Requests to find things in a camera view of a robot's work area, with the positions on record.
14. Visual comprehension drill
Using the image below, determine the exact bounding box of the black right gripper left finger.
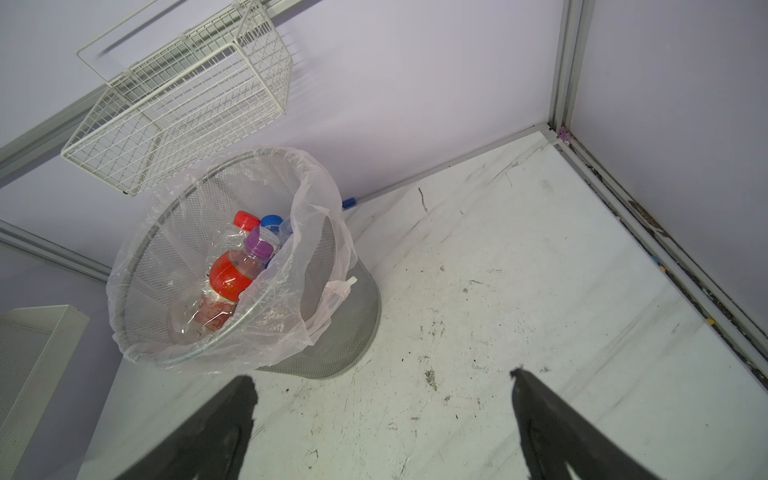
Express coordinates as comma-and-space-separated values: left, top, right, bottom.
119, 375, 258, 479

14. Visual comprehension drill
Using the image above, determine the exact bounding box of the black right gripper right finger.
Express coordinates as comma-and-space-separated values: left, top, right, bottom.
510, 368, 657, 479

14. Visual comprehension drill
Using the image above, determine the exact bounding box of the red label bottle purple cap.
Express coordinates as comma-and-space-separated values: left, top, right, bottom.
193, 229, 275, 332

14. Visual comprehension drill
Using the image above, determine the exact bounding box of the large clear bottle light-blue label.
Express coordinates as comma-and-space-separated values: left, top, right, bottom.
259, 215, 293, 260

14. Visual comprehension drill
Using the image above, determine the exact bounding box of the grey mesh waste bin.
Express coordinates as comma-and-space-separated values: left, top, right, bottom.
110, 148, 383, 380

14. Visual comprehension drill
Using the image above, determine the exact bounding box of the clear plastic bin liner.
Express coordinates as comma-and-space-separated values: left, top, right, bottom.
106, 147, 357, 374

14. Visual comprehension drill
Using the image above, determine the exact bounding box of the lower white mesh shelf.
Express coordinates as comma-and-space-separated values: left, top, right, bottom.
1, 305, 89, 479

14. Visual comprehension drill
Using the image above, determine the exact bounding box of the white wire wall basket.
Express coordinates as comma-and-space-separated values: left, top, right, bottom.
61, 1, 293, 196

